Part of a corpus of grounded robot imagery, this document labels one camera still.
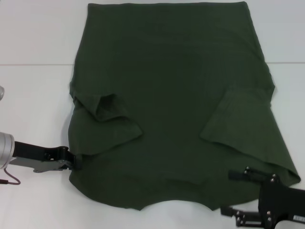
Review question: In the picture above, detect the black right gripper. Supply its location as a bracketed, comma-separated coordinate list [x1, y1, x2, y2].
[220, 167, 305, 227]

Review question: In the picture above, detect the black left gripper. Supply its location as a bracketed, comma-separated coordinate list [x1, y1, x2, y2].
[11, 141, 83, 173]

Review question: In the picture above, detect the dark green t-shirt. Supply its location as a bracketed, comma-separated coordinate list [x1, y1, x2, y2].
[68, 1, 301, 212]

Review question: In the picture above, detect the left arm cable with plug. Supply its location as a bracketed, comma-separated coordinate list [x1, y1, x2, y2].
[0, 168, 21, 186]

